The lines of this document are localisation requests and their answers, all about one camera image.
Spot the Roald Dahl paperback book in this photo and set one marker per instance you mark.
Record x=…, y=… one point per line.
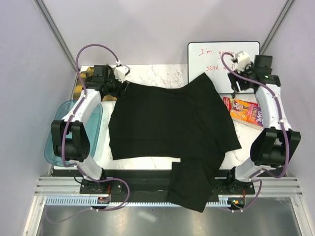
x=247, y=113

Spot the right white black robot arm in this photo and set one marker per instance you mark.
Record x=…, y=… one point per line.
x=273, y=149

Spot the left aluminium corner post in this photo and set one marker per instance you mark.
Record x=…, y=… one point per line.
x=55, y=31

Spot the yellow plaid folded shirt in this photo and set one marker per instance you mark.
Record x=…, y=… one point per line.
x=85, y=73

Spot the black long sleeve shirt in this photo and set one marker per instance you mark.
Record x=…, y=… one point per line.
x=190, y=123

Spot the aluminium corner post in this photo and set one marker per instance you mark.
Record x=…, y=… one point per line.
x=276, y=25
x=55, y=31

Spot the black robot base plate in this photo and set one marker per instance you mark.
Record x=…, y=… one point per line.
x=154, y=186

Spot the white slotted cable duct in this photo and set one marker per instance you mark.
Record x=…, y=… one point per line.
x=94, y=201

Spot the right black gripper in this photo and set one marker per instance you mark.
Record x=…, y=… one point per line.
x=234, y=79

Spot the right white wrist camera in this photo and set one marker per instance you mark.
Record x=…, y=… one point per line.
x=243, y=61

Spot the white dry-erase board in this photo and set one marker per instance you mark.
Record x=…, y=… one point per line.
x=205, y=57

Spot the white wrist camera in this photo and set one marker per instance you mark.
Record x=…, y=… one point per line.
x=243, y=61
x=120, y=72

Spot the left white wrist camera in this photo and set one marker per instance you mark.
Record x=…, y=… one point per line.
x=120, y=72

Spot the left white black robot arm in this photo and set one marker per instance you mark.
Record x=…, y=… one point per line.
x=69, y=137

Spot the aluminium frame rail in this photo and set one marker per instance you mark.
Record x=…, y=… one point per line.
x=271, y=187

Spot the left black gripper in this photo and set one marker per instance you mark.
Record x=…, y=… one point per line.
x=120, y=85

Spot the right aluminium corner post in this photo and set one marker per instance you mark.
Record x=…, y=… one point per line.
x=276, y=25

